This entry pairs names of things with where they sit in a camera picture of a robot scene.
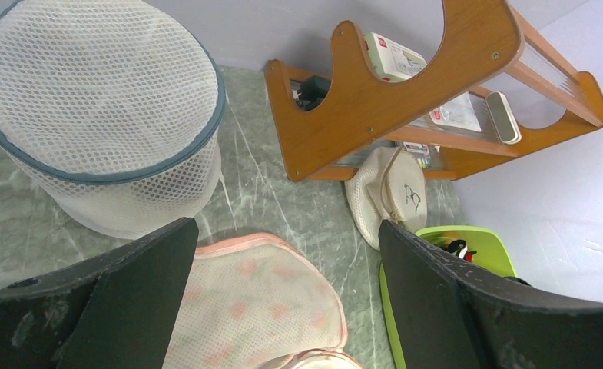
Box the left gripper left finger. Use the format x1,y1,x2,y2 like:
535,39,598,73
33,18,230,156
0,218,199,368

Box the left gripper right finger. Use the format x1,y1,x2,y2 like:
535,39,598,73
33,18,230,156
379,221,603,368

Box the pink floral laundry bag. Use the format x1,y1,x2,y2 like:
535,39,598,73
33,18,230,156
164,233,358,368

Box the round white mesh bag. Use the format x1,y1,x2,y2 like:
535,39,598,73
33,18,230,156
344,147,428,251

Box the white cylindrical mesh bag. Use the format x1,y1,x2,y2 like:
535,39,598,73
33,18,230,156
0,1,227,239

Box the green plastic basket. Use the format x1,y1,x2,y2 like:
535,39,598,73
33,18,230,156
379,225,517,369

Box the marker pen pack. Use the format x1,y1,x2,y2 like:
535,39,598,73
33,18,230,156
402,141,432,169

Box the white silver device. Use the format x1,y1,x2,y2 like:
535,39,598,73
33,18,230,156
485,91,522,145

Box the white flat packet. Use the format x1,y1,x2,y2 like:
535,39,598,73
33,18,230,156
429,92,482,132

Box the orange wooden shelf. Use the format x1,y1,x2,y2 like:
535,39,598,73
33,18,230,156
265,1,603,182

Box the white box on shelf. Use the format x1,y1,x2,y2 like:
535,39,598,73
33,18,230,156
363,32,428,83

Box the blue stapler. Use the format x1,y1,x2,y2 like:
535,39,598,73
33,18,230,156
296,75,331,111

